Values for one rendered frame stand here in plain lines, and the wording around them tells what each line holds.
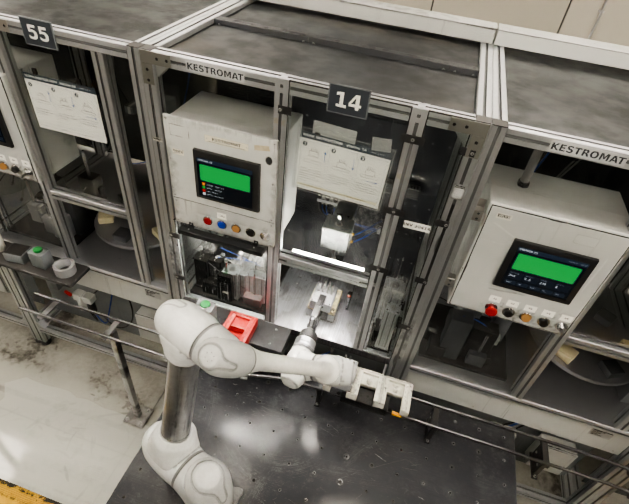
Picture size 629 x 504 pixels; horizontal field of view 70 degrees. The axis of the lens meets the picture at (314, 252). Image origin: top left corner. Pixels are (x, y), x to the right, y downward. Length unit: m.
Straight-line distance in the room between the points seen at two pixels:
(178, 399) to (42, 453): 1.53
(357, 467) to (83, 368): 1.89
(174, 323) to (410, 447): 1.21
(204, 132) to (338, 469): 1.40
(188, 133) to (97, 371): 1.94
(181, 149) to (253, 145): 0.29
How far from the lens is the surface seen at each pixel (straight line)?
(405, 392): 2.03
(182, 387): 1.54
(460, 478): 2.16
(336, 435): 2.10
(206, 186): 1.70
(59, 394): 3.18
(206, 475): 1.72
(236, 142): 1.57
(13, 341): 3.55
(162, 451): 1.78
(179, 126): 1.66
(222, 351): 1.27
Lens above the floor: 2.54
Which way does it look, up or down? 41 degrees down
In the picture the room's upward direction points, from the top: 7 degrees clockwise
